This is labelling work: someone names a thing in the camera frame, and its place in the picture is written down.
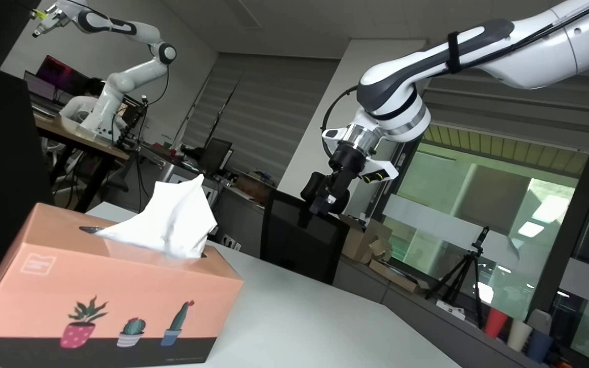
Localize orange tissue box with cacti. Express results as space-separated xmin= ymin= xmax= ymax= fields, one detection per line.
xmin=0 ymin=204 xmax=243 ymax=368

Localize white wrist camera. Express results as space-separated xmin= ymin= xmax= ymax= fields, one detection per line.
xmin=360 ymin=157 xmax=399 ymax=184

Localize wooden background desk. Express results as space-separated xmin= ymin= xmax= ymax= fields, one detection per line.
xmin=30 ymin=111 xmax=133 ymax=215

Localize black computer monitor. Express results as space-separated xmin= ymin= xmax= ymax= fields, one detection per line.
xmin=259 ymin=190 xmax=349 ymax=284

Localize white tissue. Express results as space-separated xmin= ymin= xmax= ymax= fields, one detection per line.
xmin=97 ymin=173 xmax=217 ymax=259

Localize white main robot arm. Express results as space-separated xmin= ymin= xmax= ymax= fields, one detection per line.
xmin=301 ymin=0 xmax=589 ymax=215

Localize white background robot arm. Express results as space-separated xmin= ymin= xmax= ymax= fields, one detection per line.
xmin=30 ymin=0 xmax=177 ymax=144

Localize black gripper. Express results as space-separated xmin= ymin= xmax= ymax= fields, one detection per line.
xmin=307 ymin=144 xmax=365 ymax=215

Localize white cup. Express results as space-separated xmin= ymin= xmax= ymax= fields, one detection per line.
xmin=506 ymin=320 xmax=531 ymax=352

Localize red cup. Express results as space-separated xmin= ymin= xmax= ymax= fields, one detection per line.
xmin=482 ymin=308 xmax=506 ymax=339

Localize cardboard boxes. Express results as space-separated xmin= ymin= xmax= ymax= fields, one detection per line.
xmin=342 ymin=221 xmax=416 ymax=292

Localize black camera tripod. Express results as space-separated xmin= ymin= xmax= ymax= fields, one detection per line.
xmin=425 ymin=228 xmax=488 ymax=305

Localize blue cup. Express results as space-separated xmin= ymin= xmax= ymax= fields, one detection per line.
xmin=525 ymin=331 xmax=551 ymax=362

